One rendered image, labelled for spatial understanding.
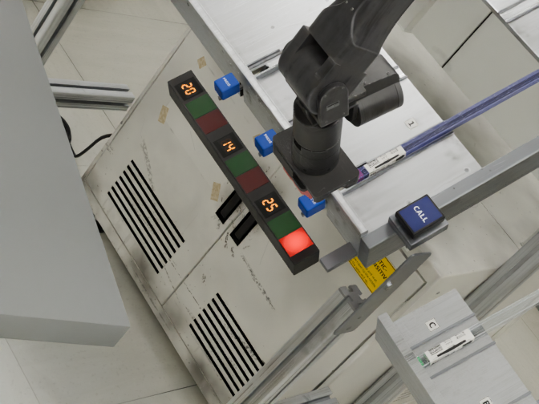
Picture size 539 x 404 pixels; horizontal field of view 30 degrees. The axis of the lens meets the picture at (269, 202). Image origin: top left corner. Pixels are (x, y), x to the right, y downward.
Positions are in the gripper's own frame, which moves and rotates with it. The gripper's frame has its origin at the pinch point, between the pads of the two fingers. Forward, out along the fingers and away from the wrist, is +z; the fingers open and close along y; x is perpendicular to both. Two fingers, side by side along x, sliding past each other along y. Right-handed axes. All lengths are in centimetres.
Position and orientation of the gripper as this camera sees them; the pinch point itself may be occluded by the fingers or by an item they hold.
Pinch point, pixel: (313, 191)
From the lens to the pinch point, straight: 129.8
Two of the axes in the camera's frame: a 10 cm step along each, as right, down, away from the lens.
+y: -5.2, -7.5, 4.1
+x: -8.5, 4.6, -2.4
